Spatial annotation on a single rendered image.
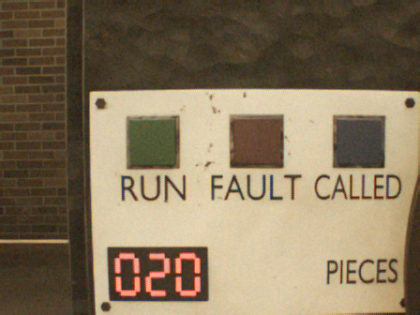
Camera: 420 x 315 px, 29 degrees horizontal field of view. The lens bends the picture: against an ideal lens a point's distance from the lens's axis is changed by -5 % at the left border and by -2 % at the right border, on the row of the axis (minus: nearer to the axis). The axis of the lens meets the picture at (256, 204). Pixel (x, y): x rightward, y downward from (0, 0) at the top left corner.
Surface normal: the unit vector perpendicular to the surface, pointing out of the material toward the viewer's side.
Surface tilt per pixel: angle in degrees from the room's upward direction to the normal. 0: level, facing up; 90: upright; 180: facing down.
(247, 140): 90
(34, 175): 90
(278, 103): 90
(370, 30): 90
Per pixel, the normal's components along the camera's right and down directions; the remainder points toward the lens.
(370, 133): 0.05, 0.14
